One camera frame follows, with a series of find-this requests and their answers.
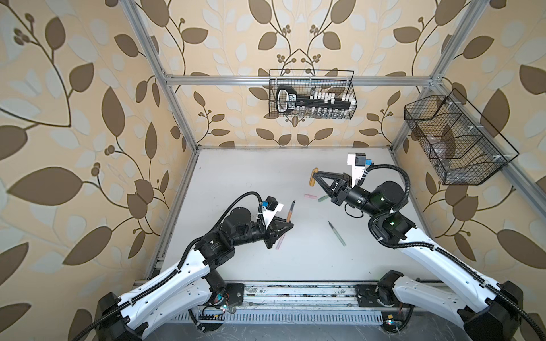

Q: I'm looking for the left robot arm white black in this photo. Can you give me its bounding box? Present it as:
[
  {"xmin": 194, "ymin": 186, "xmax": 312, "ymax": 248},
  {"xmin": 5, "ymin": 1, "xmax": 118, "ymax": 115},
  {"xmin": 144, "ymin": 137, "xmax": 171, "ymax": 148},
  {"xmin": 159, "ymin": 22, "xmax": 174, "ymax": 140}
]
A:
[{"xmin": 73, "ymin": 191, "xmax": 294, "ymax": 340}]

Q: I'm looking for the side wire basket black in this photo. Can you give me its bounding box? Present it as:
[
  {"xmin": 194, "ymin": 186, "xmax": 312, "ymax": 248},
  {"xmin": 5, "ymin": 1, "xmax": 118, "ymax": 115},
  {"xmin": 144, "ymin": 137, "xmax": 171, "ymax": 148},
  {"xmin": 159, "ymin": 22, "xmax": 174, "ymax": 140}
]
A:
[{"xmin": 404, "ymin": 88, "xmax": 520, "ymax": 186}]

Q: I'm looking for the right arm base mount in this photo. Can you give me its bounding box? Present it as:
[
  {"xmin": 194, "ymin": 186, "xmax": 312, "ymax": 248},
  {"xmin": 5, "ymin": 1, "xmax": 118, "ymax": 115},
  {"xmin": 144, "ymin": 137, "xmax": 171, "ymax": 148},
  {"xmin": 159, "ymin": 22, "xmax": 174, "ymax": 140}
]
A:
[{"xmin": 355, "ymin": 284, "xmax": 410, "ymax": 310}]

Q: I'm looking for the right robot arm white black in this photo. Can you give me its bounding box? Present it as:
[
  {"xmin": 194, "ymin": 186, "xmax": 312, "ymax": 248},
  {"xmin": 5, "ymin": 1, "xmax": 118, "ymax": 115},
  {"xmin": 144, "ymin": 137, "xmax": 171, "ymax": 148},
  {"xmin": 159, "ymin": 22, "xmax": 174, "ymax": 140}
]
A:
[{"xmin": 312, "ymin": 164, "xmax": 545, "ymax": 340}]

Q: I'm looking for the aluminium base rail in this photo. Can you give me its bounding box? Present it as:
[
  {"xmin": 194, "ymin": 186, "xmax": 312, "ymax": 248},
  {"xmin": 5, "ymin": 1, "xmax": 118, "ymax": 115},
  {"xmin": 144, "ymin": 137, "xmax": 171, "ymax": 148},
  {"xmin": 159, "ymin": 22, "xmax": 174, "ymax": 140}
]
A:
[{"xmin": 123, "ymin": 280, "xmax": 449, "ymax": 327}]

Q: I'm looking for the pink fountain pen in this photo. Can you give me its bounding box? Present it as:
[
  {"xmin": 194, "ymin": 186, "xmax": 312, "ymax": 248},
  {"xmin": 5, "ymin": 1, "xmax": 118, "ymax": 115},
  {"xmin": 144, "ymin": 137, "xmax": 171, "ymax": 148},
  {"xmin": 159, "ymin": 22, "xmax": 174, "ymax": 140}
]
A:
[{"xmin": 275, "ymin": 235, "xmax": 285, "ymax": 250}]

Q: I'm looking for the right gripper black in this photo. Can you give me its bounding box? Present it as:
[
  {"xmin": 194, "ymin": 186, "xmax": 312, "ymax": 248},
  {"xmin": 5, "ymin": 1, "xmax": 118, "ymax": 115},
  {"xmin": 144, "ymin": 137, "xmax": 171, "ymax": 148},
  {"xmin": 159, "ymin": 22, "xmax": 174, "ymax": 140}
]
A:
[{"xmin": 315, "ymin": 172, "xmax": 382, "ymax": 221}]

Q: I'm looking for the brown pen cap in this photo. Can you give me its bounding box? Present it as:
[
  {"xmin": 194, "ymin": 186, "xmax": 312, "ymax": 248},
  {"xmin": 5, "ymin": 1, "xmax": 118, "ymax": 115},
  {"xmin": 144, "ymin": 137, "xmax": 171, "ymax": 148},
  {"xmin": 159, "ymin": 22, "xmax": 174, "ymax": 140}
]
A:
[{"xmin": 309, "ymin": 168, "xmax": 319, "ymax": 187}]

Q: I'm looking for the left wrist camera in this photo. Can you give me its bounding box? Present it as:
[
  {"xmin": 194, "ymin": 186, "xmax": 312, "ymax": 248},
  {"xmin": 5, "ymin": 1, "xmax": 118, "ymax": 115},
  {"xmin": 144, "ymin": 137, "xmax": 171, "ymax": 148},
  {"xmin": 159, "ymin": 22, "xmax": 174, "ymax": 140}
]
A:
[{"xmin": 258, "ymin": 196, "xmax": 284, "ymax": 230}]

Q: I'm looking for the black socket holder tool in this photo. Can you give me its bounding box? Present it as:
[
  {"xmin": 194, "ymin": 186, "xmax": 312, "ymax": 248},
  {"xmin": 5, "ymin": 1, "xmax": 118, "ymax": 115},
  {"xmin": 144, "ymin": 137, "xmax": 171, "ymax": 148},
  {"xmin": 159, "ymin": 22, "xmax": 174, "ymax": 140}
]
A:
[{"xmin": 272, "ymin": 85, "xmax": 357, "ymax": 115}]

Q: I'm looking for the rear wire basket black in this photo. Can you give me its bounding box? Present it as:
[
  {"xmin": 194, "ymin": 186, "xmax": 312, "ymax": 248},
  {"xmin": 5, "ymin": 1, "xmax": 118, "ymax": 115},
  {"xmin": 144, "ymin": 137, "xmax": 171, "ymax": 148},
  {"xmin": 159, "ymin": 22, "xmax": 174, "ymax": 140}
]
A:
[{"xmin": 268, "ymin": 68, "xmax": 358, "ymax": 120}]

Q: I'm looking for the brown fountain pen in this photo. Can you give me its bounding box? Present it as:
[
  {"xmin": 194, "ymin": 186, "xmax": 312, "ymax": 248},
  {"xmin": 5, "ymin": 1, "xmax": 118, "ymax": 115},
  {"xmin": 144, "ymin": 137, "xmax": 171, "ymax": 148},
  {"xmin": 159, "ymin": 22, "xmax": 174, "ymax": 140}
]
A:
[{"xmin": 286, "ymin": 200, "xmax": 296, "ymax": 223}]

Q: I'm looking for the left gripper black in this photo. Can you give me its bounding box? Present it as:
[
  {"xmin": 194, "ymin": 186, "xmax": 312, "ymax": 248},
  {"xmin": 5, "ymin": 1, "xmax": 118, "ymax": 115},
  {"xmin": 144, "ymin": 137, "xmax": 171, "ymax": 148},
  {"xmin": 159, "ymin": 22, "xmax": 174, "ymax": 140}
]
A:
[{"xmin": 229, "ymin": 215, "xmax": 294, "ymax": 249}]

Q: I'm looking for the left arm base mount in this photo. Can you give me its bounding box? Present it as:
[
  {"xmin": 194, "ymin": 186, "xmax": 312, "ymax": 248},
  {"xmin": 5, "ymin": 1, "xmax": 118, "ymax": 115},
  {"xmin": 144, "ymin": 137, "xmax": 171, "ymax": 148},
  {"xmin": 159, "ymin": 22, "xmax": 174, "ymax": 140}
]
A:
[{"xmin": 199, "ymin": 282, "xmax": 245, "ymax": 307}]

